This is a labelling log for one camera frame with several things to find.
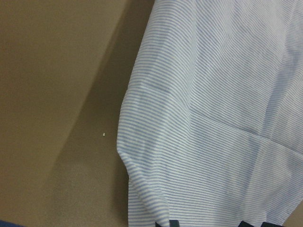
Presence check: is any blue striped button shirt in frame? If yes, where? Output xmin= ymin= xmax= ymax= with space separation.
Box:
xmin=117 ymin=0 xmax=303 ymax=227

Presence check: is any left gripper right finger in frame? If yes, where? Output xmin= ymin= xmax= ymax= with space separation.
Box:
xmin=238 ymin=220 xmax=284 ymax=227

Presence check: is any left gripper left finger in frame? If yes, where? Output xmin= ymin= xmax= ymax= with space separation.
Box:
xmin=155 ymin=220 xmax=179 ymax=227

